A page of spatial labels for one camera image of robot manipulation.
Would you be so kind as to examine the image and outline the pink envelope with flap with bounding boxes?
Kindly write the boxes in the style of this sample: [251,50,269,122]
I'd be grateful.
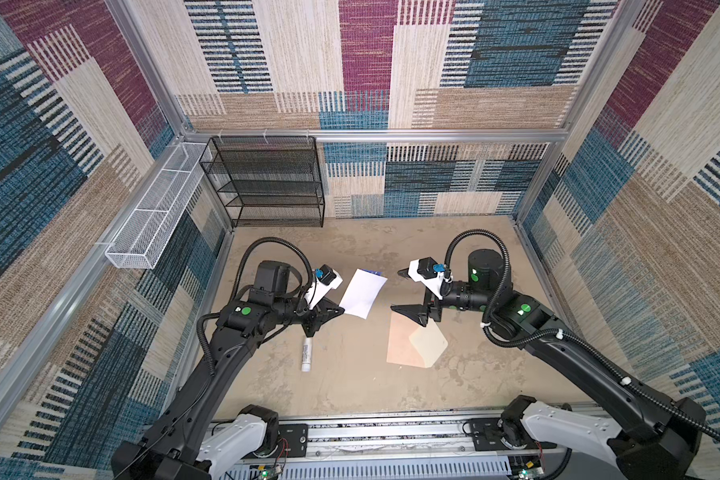
[386,312,448,368]

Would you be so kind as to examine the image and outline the blue bordered white letter paper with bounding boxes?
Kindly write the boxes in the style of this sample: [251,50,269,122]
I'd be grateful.
[340,269,387,319]

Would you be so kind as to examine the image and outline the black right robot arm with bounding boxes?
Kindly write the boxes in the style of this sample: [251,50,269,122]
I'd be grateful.
[392,247,710,479]

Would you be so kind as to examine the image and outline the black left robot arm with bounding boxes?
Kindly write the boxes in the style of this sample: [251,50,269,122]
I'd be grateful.
[111,261,344,479]

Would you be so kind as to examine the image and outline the white glue stick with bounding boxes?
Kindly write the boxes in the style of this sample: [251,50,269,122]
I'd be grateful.
[301,337,313,372]

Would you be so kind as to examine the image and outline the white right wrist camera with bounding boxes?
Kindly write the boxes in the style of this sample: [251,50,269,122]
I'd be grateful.
[405,257,452,300]

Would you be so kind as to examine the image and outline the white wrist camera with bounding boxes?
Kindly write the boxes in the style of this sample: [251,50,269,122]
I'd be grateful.
[405,257,452,300]
[305,264,343,310]

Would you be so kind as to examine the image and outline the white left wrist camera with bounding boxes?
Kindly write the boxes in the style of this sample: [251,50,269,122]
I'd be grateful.
[305,264,343,310]

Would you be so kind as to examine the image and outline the black wire shelf rack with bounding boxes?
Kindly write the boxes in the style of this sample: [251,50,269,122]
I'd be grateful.
[200,136,326,227]

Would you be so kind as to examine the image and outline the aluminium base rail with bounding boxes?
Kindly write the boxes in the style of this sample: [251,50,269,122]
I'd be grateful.
[137,407,649,480]

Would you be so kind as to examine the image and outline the white wire mesh basket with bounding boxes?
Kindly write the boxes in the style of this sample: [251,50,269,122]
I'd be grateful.
[105,143,205,270]

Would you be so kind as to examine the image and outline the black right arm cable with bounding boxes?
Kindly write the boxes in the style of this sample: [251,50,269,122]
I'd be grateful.
[443,229,720,460]

